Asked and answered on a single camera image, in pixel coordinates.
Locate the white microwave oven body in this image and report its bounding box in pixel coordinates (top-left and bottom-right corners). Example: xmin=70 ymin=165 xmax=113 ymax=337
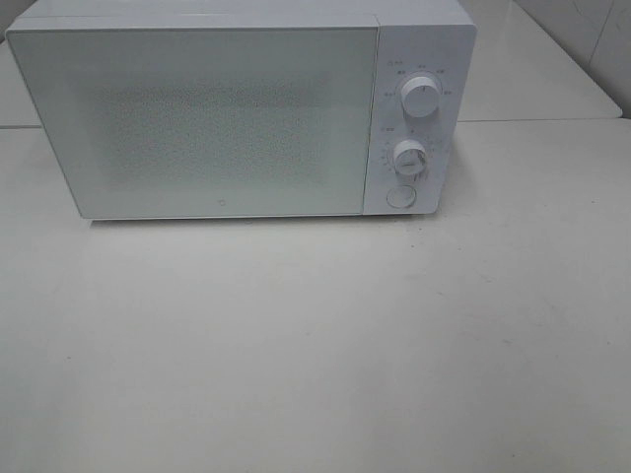
xmin=6 ymin=1 xmax=477 ymax=217

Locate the upper white power knob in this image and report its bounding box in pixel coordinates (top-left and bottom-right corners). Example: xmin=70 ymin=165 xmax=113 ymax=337
xmin=399 ymin=73 xmax=442 ymax=118

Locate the white microwave door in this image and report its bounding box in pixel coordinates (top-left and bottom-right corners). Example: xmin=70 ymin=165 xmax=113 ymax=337
xmin=9 ymin=28 xmax=377 ymax=220

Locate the round door release button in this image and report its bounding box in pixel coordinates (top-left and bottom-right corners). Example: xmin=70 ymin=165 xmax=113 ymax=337
xmin=386 ymin=185 xmax=417 ymax=209

